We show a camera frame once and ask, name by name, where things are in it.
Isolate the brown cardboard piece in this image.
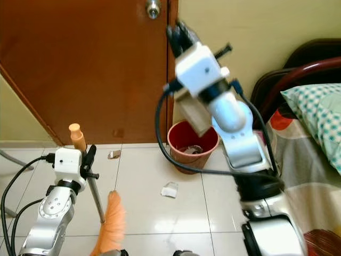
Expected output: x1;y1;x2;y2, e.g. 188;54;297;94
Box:
175;90;215;137

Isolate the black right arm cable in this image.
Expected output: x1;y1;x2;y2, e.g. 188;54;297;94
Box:
155;81;280;178

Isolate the orange bristle broom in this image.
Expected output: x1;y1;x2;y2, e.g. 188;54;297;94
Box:
68;123;127;256

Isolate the dark robot foot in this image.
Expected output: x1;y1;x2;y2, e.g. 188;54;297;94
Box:
173;249;200;256

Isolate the white crumpled paper scrap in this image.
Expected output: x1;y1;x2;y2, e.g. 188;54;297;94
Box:
161;182;179;198

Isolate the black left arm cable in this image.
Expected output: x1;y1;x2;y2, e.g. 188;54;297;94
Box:
1;154;58;256
11;198;44;251

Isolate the brown wooden door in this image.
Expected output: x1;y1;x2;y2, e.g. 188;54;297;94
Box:
0;0;169;147

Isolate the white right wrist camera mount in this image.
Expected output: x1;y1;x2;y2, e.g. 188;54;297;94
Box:
174;42;231;98

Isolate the silver round door knob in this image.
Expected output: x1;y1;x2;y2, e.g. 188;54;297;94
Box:
146;0;161;20

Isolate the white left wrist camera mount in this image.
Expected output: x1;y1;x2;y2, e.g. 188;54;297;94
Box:
54;147;86;187

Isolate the brown wooden door frame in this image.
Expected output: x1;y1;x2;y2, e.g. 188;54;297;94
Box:
165;0;179;131

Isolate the red plastic waste bin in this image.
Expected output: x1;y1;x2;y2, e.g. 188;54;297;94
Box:
167;121;220;175

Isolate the teal checked pillow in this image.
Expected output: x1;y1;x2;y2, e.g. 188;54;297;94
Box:
281;82;341;175

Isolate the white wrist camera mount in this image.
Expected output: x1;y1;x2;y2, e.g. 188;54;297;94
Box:
54;147;86;187
174;42;231;98

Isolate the red curved bar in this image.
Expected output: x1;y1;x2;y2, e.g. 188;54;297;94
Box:
261;57;341;122

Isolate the grey crumpled waste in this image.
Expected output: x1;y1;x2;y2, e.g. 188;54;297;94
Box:
182;145;204;156

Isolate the grey patterned bed sheet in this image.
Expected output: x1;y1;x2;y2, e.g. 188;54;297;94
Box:
268;106;341;256

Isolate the dark wooden bed headboard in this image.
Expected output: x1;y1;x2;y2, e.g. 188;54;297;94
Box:
250;38;341;119

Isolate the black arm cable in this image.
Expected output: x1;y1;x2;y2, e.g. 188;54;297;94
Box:
11;198;44;251
1;154;58;256
155;81;280;178

